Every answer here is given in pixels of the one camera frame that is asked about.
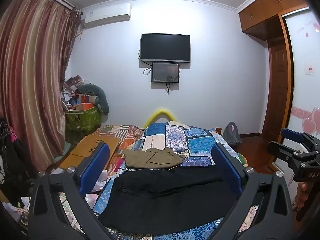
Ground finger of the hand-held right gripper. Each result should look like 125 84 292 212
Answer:
267 141 302 167
280 128 316 152

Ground blue patchwork blanket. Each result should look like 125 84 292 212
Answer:
92 121 260 240

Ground dark hanging clothes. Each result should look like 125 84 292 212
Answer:
0 116 34 205

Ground black wall television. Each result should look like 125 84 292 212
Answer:
139 33 191 63

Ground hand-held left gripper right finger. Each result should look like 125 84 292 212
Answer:
211 143 294 240

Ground olive green pants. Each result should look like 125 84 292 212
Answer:
123 147 183 170

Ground striped red curtain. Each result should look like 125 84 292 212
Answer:
0 0 83 173

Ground orange striped blanket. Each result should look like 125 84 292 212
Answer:
95 124 144 175

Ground person's right hand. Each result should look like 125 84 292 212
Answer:
294 181 309 208

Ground wooden lap board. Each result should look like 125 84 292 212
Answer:
59 134 120 170

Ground yellow foam arch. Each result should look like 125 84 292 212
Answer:
143 109 177 128

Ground black pants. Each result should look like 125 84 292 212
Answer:
99 166 253 230

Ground white heart-print sliding door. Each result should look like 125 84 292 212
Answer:
285 10 320 140

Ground white air conditioner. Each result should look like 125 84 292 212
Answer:
82 3 131 29

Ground orange green bed sheet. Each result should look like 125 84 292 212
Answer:
235 152 249 168

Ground small black monitor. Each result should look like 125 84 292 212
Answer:
151 62 180 83

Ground wooden overhead cabinet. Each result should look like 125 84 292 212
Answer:
238 0 310 40

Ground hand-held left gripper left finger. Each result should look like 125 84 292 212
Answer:
28 142 118 240

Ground grey bag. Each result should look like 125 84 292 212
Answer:
222 122 242 145

